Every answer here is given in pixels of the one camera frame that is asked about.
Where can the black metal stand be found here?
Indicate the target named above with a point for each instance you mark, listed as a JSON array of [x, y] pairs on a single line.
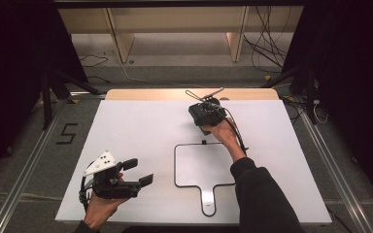
[[50, 93], [309, 90]]

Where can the white handheld whiteboard black rim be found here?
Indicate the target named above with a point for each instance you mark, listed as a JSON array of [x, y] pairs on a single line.
[[204, 165]]

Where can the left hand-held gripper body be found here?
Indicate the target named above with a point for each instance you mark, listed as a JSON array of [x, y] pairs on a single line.
[[110, 184]]

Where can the aluminium floor rail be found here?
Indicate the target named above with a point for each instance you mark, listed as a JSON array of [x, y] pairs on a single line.
[[22, 181], [336, 174]]

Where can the person's right hand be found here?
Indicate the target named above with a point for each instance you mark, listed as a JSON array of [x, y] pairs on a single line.
[[225, 134]]

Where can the light wooden table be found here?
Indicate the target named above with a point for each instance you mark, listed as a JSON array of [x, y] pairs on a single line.
[[162, 94]]

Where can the person's left hand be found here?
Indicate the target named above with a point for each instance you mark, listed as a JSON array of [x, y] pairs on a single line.
[[100, 210]]

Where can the light wooden bench frame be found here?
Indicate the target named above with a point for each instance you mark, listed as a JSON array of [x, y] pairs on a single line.
[[175, 19]]

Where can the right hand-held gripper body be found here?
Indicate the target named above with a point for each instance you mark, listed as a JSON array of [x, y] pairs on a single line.
[[205, 113]]

